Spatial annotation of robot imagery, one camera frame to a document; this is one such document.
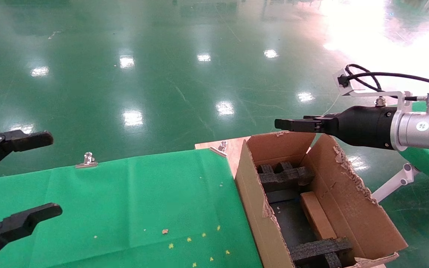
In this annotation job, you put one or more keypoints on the small long cardboard box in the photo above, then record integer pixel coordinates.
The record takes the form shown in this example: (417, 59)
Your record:
(317, 216)

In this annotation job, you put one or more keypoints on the white jointed bar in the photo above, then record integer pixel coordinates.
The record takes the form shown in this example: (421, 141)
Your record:
(393, 184)

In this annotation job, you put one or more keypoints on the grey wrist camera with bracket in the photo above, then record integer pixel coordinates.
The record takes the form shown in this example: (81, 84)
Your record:
(350, 90)

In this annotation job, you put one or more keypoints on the black foam insert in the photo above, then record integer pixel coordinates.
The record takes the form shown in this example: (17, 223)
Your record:
(315, 249)
(281, 178)

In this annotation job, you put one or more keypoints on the large open cardboard carton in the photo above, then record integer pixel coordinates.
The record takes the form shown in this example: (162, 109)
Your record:
(251, 193)

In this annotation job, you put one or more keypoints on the green tablecloth with crumbs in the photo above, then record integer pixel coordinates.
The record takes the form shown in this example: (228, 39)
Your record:
(125, 208)

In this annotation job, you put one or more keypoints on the metal binder clip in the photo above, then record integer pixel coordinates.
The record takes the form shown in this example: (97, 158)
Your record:
(220, 147)
(86, 160)

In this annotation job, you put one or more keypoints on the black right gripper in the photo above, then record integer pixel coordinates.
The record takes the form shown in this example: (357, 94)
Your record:
(363, 126)

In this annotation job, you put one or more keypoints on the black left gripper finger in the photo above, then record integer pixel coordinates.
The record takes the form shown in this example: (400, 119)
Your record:
(24, 140)
(17, 223)

